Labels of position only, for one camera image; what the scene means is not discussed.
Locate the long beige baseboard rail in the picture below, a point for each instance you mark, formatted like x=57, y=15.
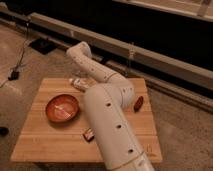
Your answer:
x=188, y=72

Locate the orange ceramic bowl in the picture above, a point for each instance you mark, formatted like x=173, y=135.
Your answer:
x=62, y=108

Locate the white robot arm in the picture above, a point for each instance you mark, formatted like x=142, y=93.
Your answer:
x=104, y=103

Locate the dark red oblong object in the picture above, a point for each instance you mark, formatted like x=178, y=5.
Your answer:
x=138, y=104

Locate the black object at left edge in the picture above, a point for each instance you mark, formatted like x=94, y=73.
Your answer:
x=4, y=131

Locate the black floor plate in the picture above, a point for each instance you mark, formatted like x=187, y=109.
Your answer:
x=44, y=46

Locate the wooden table board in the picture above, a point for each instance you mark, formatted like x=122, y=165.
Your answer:
x=43, y=141

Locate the black chocolate bar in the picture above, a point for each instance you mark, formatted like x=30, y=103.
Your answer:
x=88, y=135

